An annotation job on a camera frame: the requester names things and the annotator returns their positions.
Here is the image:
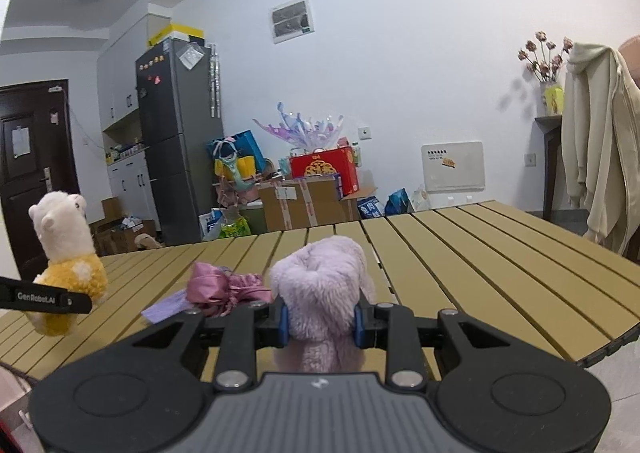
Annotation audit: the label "yellow gift bag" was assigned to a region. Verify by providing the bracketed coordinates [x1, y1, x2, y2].
[215, 158, 258, 184]

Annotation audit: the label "open cardboard box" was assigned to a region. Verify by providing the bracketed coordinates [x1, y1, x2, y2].
[90, 197, 158, 256]

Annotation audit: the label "silver tinsel strip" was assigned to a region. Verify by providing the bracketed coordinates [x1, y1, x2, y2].
[207, 45, 221, 118]

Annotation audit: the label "pink bag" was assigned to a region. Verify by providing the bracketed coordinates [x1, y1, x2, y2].
[617, 34, 640, 84]

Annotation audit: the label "white upper cabinet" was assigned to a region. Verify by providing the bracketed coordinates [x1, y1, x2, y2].
[96, 3, 173, 134]

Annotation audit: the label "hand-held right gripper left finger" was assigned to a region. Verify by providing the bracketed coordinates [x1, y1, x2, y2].
[131, 300, 291, 393]

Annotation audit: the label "purple fluffy headband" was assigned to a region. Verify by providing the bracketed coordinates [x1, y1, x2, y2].
[269, 235, 377, 374]

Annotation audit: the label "row of small bottles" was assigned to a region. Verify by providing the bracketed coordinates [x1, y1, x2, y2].
[106, 142, 150, 164]

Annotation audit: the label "green snack bag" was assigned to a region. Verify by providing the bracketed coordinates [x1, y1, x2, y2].
[219, 217, 252, 240]

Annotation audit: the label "dark brown door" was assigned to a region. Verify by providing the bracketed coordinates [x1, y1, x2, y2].
[0, 79, 83, 279]

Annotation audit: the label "white electrical panel box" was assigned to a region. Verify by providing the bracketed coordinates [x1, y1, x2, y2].
[270, 0, 313, 44]

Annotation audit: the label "dark blue bag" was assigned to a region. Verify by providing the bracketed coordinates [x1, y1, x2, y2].
[385, 189, 415, 214]

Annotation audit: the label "blue printed packet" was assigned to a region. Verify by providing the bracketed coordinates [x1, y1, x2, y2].
[357, 198, 385, 220]

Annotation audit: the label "green cooler box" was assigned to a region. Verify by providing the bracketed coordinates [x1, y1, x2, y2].
[235, 203, 266, 234]

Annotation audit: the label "white lower cabinet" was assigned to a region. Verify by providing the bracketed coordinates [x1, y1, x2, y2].
[107, 150, 161, 231]

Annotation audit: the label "clear plastic pouch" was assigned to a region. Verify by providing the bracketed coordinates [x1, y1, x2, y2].
[177, 43, 206, 70]

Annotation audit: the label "white cabinet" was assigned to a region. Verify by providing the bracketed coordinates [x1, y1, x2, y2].
[107, 150, 161, 231]
[96, 3, 173, 134]

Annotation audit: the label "large taped cardboard box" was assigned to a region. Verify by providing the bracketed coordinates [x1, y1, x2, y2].
[257, 175, 361, 231]

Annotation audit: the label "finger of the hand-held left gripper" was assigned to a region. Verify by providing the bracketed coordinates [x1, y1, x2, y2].
[0, 276, 94, 315]

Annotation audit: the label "blue gift bag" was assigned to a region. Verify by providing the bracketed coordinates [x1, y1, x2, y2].
[207, 130, 266, 174]

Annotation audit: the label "red gift box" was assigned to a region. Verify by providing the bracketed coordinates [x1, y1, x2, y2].
[289, 146, 361, 197]

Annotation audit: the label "cream hooded jacket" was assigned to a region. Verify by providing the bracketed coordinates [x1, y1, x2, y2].
[561, 42, 640, 254]

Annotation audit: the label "iridescent paper bouquet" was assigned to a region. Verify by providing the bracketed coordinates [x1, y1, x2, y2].
[252, 102, 348, 154]

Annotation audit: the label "white wall panel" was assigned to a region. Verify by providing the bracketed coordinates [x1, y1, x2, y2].
[421, 141, 485, 192]

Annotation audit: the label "pink satin pouch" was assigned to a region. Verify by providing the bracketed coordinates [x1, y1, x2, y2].
[141, 262, 273, 325]

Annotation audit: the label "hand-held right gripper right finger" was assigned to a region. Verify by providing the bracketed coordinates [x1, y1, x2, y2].
[352, 302, 508, 390]

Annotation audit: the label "blue and white bag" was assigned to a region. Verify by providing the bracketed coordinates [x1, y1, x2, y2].
[199, 209, 226, 240]

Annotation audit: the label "yellow flat box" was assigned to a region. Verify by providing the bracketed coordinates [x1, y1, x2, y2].
[147, 24, 206, 48]

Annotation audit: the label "grey refrigerator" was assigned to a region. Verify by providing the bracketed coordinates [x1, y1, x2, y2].
[135, 37, 224, 246]

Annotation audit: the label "dried flowers in vase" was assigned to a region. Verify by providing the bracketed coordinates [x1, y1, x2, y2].
[517, 31, 574, 116]

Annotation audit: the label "white and yellow alpaca plush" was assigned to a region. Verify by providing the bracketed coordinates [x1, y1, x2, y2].
[27, 190, 108, 338]

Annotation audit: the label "dark wooden side table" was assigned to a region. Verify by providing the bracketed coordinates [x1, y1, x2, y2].
[535, 115, 565, 221]

